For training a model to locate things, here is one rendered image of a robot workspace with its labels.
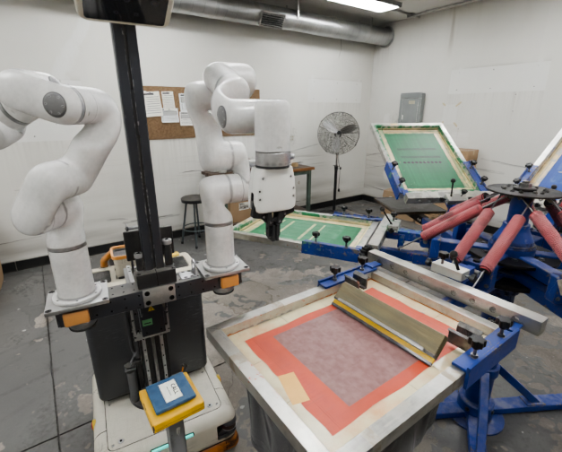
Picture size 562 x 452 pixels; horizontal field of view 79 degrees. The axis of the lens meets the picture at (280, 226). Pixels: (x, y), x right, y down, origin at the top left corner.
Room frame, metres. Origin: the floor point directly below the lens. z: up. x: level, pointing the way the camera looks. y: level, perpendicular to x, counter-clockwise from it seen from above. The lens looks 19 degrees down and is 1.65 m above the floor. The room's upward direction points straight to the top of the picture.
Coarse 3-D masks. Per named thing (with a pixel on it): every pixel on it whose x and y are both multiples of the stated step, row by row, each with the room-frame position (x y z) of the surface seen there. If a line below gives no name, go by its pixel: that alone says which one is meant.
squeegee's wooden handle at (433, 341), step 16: (352, 288) 1.12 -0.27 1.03; (352, 304) 1.07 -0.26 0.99; (368, 304) 1.03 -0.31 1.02; (384, 304) 1.00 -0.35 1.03; (384, 320) 0.96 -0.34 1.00; (400, 320) 0.93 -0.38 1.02; (416, 320) 0.91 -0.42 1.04; (416, 336) 0.87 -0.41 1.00; (432, 336) 0.85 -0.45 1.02; (432, 352) 0.81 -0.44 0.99
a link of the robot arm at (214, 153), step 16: (192, 96) 1.07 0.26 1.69; (208, 96) 1.07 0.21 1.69; (192, 112) 1.10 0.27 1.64; (208, 112) 1.12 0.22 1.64; (208, 128) 1.10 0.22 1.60; (208, 144) 1.09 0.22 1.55; (224, 144) 1.11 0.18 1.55; (240, 144) 1.14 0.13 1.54; (208, 160) 1.08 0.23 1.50; (224, 160) 1.09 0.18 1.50; (240, 160) 1.12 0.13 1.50; (240, 176) 1.11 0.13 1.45
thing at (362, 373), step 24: (336, 360) 0.83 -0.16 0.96; (360, 360) 0.83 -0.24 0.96; (384, 360) 0.83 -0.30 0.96; (408, 360) 0.83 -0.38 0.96; (312, 384) 0.73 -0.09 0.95; (336, 384) 0.73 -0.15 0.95; (360, 384) 0.73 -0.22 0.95; (384, 384) 0.73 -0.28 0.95; (312, 408) 0.65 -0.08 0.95; (336, 408) 0.65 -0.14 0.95; (360, 408) 0.65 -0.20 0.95; (336, 432) 0.59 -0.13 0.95
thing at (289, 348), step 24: (312, 312) 1.08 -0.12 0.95; (336, 312) 1.08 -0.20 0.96; (408, 312) 1.08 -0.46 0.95; (264, 336) 0.94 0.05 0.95; (288, 336) 0.94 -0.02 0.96; (312, 336) 0.94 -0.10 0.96; (336, 336) 0.94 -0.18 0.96; (360, 336) 0.94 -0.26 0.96; (264, 360) 0.83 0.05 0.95; (288, 360) 0.83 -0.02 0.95; (312, 360) 0.83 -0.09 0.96
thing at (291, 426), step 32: (320, 288) 1.19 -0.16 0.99; (416, 288) 1.19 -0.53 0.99; (256, 320) 1.00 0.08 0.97; (480, 320) 0.98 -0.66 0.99; (224, 352) 0.83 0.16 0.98; (256, 384) 0.70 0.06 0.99; (448, 384) 0.70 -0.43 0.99; (288, 416) 0.60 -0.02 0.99; (384, 416) 0.60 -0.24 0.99; (416, 416) 0.61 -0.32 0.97; (320, 448) 0.52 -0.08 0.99; (352, 448) 0.52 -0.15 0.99; (384, 448) 0.55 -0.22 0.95
